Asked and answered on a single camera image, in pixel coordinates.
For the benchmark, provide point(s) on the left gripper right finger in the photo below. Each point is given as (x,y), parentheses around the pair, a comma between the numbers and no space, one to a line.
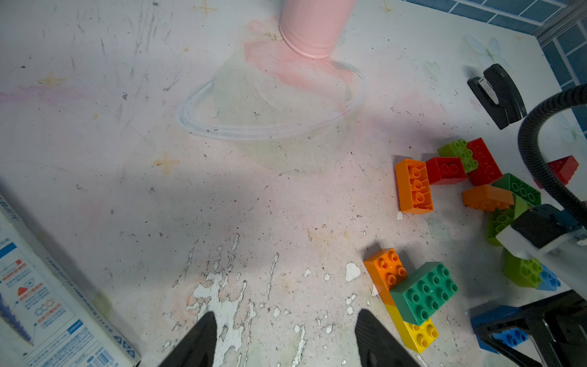
(377,347)

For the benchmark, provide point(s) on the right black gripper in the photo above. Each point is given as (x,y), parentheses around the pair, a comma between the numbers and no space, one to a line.
(557,325)

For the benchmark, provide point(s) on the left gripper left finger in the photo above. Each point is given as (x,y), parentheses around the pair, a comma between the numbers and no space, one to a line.
(198,347)

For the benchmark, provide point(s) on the yellow lego brick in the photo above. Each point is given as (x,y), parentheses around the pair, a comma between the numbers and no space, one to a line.
(416,338)

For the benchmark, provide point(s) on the dark green lego brick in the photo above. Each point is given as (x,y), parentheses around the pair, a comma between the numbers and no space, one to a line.
(424,292)

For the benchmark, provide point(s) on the orange lego brick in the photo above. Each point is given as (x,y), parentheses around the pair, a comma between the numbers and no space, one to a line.
(386,271)
(488,198)
(414,187)

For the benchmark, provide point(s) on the red lego brick bottom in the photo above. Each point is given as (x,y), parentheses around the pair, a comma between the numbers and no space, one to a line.
(564,168)

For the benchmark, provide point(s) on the lime lego brick lower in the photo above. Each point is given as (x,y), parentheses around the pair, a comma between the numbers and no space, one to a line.
(524,273)

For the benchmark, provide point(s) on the lime lego brick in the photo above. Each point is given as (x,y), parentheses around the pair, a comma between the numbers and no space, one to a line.
(459,149)
(502,218)
(524,273)

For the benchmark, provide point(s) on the lime lego brick middle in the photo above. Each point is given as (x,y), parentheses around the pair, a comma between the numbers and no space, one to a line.
(502,218)

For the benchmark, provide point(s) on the green lego brick right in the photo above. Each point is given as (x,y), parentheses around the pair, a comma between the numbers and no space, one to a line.
(520,189)

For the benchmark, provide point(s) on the red lego brick top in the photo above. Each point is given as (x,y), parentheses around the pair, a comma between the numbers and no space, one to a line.
(488,171)

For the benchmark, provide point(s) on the small red lego brick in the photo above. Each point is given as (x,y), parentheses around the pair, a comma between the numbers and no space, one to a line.
(445,170)

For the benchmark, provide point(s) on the lime lego brick top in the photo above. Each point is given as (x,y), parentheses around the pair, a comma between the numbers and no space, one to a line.
(459,149)

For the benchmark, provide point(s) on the white blue small box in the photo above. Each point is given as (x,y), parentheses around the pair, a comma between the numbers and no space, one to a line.
(46,320)

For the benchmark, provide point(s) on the black stapler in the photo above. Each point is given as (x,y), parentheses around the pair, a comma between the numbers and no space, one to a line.
(499,96)

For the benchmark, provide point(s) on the pink pen cup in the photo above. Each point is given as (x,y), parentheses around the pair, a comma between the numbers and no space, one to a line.
(312,28)

